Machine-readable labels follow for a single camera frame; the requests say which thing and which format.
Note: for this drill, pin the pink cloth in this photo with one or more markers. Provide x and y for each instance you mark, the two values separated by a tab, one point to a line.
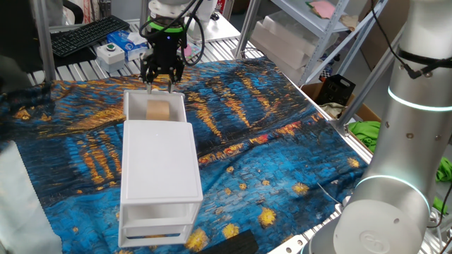
323	8

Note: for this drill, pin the white button box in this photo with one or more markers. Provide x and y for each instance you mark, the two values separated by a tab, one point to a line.
110	58

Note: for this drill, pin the colourful children's book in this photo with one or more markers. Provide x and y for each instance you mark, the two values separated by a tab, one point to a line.
188	51

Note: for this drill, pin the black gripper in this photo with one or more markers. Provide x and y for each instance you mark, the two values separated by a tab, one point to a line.
166	53

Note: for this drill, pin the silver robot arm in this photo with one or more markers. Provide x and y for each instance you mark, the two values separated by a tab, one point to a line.
406	141

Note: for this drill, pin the white foam boxes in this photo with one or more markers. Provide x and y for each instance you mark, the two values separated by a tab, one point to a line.
282	46

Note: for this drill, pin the black keyboard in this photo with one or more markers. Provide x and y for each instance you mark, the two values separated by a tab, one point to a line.
88	35

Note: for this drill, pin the cardboard box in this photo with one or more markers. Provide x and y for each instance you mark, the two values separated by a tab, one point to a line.
367	113

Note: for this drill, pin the green cloth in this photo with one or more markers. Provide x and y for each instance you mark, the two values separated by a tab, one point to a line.
367	134

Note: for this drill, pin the blue tissue box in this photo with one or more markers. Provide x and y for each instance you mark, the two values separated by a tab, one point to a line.
125	44

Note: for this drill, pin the grey metal shelf rack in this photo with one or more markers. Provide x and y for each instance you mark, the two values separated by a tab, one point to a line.
318	21

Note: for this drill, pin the black plastic crate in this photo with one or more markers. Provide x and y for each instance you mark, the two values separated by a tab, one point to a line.
335	90

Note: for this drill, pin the wooden cube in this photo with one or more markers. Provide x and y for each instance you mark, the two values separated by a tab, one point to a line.
157	110

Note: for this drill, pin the white plastic drawer cabinet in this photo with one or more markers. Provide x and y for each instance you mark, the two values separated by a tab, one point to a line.
159	162

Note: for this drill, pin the aluminium frame strut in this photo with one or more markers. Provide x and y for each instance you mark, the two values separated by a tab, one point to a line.
44	46
370	77
144	14

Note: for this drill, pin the starry night painted tablecloth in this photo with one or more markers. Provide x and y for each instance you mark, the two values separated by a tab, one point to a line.
275	155

